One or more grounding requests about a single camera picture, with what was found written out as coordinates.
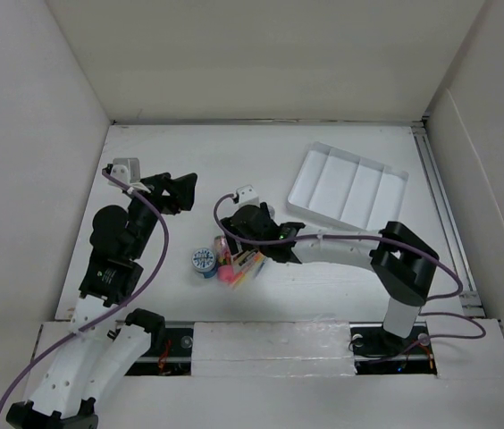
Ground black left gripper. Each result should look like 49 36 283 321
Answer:
128 172 195 259

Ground black red pen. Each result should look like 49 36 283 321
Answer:
232 249 259 266

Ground pink capped tube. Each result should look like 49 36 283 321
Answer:
214 235 234 283

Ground blue patterned lid jar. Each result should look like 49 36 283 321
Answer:
191 248 217 279

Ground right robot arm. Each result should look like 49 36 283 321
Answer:
215 203 440 352

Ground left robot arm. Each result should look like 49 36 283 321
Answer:
6 169 197 428

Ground white divided tray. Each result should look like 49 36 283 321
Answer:
287 142 409 231

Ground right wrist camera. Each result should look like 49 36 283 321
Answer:
234 185 260 207

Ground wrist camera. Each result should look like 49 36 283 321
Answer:
104 157 141 188
234 185 260 207

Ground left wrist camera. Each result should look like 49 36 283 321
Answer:
104 157 141 188

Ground red wires left slot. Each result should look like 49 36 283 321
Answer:
155 341 175 374

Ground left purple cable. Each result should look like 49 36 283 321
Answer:
0 172 172 425

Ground purple cable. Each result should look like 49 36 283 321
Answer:
0 172 172 425
214 191 488 358

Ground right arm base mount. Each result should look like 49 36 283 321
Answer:
349 325 437 375

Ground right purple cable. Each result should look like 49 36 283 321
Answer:
214 191 488 358

